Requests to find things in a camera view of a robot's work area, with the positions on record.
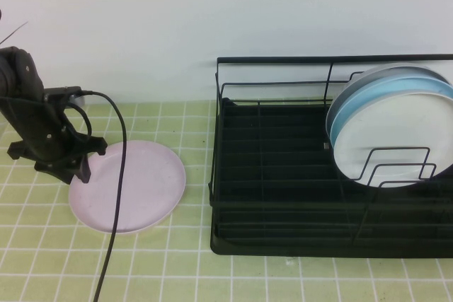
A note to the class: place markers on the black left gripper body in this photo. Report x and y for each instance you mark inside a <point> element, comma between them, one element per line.
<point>42,132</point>

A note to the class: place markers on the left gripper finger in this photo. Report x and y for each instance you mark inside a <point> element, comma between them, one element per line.
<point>82,171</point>
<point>53,169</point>

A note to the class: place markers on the pink round plate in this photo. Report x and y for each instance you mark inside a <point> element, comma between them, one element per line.
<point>148,185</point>

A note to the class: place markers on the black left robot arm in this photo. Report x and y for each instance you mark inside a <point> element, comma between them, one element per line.
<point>17,72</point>

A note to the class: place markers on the grey round plate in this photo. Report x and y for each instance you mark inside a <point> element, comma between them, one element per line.
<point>368,75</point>

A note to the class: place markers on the light blue round plate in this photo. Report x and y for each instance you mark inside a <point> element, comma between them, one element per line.
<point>385,84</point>

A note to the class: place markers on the white round plate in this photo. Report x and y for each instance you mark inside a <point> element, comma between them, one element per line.
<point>396,128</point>

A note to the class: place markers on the green checked tablecloth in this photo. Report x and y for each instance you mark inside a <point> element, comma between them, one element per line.
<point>247,280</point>

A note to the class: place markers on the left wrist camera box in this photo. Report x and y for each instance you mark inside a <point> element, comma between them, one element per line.
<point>58,95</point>

